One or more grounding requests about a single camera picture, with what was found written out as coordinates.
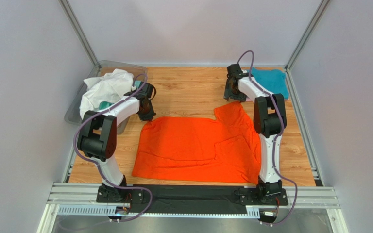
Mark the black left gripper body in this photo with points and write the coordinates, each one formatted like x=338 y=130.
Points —
x=145 y=114

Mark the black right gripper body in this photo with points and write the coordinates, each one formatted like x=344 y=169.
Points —
x=231 y=93

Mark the orange t-shirt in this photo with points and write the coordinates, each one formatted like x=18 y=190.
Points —
x=225 y=149

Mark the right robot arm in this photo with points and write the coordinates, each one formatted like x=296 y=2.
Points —
x=269 y=122

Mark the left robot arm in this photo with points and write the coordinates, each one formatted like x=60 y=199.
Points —
x=96 y=138

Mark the teal green t-shirt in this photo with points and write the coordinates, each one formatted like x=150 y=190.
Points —
x=104 y=105

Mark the white t-shirt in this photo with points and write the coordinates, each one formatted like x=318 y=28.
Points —
x=110 y=88

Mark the folded blue t-shirt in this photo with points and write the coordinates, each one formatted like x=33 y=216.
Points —
x=272 y=80

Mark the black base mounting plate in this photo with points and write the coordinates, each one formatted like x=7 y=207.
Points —
x=188 y=199

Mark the aluminium frame rail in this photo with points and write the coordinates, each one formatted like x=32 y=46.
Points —
x=72 y=207

